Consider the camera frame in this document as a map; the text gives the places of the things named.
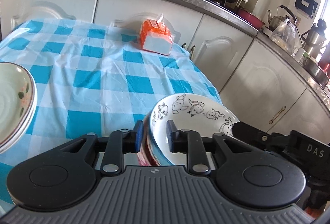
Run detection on blue checked tablecloth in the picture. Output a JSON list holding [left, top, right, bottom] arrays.
[[1, 19, 220, 213]]

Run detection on steel kettle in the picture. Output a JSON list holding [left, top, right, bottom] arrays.
[[267, 5, 297, 32]]

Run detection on blue cartoon animal bowl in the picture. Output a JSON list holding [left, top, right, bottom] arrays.
[[147, 93, 239, 165]]

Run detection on black wall holder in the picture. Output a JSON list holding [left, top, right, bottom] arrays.
[[295, 0, 318, 19]]

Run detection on steel bowl on counter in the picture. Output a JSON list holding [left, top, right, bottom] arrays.
[[304, 58, 329, 88]]

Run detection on green lotus plate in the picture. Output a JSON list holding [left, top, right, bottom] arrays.
[[1, 62, 38, 145]]

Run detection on pink floral white bowl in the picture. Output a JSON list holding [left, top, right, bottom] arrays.
[[137, 114, 159, 167]]

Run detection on clear plastic bag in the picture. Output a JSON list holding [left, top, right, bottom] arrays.
[[270, 19, 296, 54]]

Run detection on steel thermos jug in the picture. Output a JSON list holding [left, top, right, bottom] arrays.
[[301, 19, 327, 59]]

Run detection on orange tissue pack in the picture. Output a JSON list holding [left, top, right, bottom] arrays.
[[139, 14, 174, 56]]

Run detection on large white plate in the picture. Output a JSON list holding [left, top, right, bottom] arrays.
[[0, 79, 39, 155]]

